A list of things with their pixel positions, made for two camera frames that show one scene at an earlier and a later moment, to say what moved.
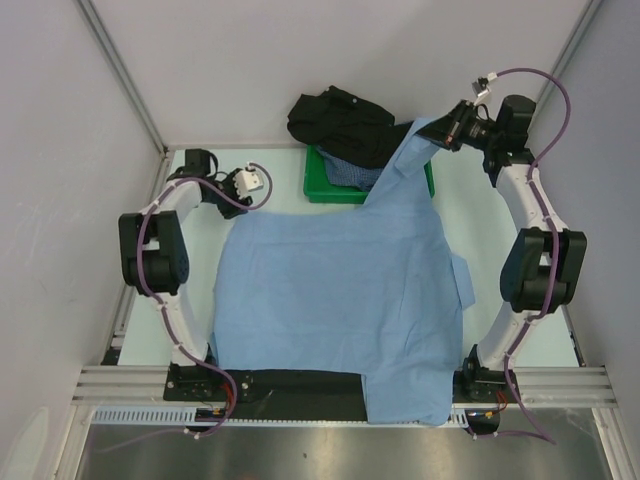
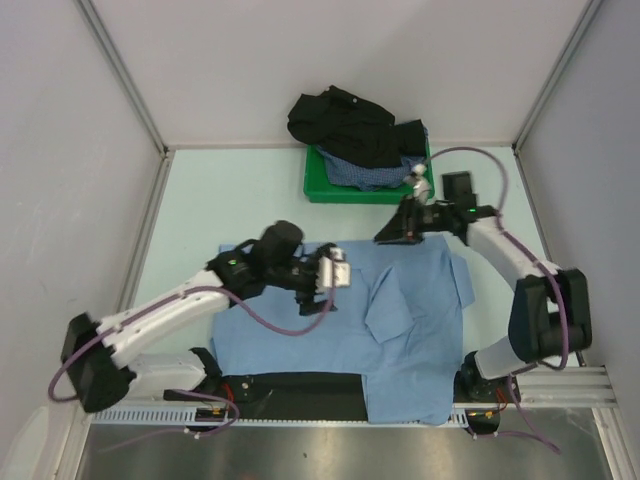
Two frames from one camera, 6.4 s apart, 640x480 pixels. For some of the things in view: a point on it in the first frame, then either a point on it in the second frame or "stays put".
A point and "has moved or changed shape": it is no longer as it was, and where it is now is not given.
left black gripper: (229, 179) -> (303, 297)
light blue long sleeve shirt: (377, 292) has moved or changed shape
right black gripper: (449, 130) -> (402, 228)
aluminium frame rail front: (535, 385) stays put
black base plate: (253, 395) stays put
